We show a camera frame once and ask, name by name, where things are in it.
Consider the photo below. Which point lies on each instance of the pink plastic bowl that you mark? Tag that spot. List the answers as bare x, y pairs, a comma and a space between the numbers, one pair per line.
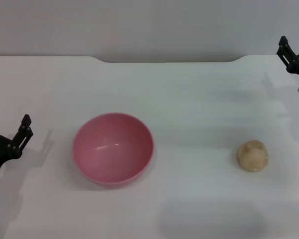
112, 149

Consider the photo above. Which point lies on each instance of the round beige egg yolk pastry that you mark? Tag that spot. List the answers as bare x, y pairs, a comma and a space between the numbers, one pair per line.
252, 155

